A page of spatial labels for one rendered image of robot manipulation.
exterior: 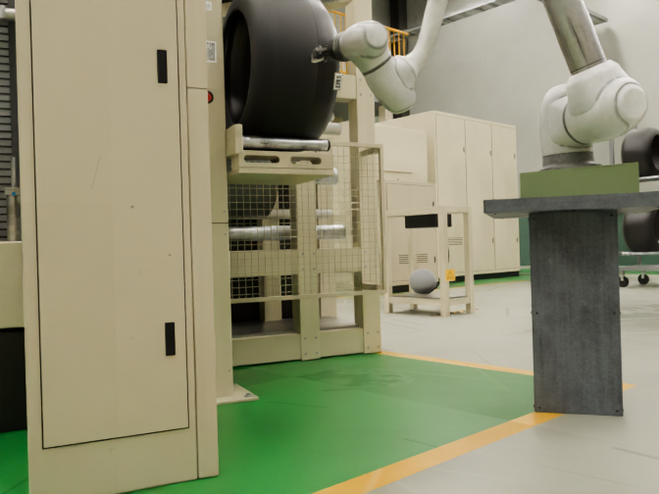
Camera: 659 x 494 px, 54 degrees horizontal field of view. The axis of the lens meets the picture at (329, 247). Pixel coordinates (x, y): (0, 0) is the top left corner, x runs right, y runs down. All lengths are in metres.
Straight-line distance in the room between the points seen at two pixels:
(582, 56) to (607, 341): 0.83
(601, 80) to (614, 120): 0.12
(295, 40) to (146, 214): 1.00
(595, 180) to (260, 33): 1.16
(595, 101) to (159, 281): 1.26
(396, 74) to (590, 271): 0.82
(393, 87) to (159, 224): 0.82
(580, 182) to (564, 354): 0.52
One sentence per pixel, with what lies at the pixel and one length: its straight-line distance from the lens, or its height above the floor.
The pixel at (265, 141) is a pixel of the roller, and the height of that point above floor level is 0.90.
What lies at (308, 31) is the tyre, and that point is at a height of 1.26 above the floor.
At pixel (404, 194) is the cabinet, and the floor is 1.09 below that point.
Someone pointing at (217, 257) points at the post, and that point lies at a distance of 2.29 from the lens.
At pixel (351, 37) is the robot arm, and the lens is 1.91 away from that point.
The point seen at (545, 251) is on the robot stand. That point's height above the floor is 0.49.
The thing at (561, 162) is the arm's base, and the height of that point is 0.77.
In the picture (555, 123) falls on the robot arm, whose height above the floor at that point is 0.88.
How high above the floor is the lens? 0.52
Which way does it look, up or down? level
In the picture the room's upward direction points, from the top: 2 degrees counter-clockwise
